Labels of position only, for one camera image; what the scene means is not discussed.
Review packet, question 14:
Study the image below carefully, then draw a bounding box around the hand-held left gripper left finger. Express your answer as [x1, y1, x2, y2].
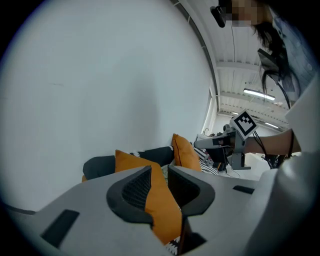
[4, 165, 177, 256]

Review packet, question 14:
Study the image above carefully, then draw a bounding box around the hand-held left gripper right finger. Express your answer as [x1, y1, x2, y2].
[167, 165, 261, 256]

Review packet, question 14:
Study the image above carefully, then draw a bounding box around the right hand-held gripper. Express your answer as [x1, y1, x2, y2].
[193, 109, 259, 171]

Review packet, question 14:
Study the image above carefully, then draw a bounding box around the orange cushion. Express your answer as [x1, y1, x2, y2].
[114, 149, 183, 246]
[171, 133, 202, 173]

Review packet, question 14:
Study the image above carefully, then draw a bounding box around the person's right forearm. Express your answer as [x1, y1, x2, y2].
[244, 128, 302, 156]

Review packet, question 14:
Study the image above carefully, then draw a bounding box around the long ceiling tube light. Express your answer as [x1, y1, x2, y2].
[242, 87, 276, 102]

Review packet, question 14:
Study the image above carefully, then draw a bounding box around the black wrist band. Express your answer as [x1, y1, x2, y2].
[287, 129, 296, 159]

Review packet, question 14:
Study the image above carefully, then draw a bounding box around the black body-worn device box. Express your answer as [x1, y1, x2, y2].
[257, 48, 296, 92]

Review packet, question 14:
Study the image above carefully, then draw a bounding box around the person's striped light blue shirt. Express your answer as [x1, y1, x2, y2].
[271, 8, 320, 101]

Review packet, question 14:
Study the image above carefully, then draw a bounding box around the person's head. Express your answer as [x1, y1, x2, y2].
[218, 0, 273, 27]

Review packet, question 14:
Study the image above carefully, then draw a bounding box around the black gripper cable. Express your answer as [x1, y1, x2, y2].
[252, 131, 276, 170]

